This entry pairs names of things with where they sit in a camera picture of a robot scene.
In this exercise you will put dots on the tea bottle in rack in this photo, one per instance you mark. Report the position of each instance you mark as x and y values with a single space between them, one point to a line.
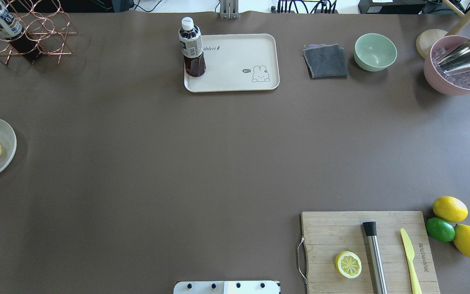
14 32

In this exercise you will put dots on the green lime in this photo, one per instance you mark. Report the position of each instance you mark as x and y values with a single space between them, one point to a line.
440 229

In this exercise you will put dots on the wooden cutting board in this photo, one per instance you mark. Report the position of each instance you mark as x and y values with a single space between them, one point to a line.
328 233

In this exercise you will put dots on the yellow plastic knife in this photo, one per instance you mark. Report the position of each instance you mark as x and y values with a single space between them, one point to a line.
410 255

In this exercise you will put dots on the mint green bowl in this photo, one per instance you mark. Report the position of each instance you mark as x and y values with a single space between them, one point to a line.
374 52

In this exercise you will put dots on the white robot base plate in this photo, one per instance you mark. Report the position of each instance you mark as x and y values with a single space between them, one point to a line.
228 287

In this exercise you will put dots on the cream rabbit tray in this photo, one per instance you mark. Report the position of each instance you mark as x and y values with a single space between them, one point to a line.
238 62

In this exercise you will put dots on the metal ice scoop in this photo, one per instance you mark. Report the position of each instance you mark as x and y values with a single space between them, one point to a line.
457 61

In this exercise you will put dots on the dark grey folded cloth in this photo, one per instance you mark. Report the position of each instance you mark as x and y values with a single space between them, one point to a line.
325 61

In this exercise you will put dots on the round wooden stand base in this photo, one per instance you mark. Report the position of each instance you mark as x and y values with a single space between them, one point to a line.
427 39

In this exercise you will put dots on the pink bowl with ice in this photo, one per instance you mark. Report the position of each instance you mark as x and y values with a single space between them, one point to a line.
434 75

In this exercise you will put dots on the half lemon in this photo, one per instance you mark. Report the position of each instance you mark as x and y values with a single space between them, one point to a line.
348 264

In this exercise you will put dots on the copper wire bottle rack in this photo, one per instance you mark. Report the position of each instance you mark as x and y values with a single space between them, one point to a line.
45 23

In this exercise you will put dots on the dark tea bottle on tray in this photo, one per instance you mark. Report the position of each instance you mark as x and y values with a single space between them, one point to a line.
192 48

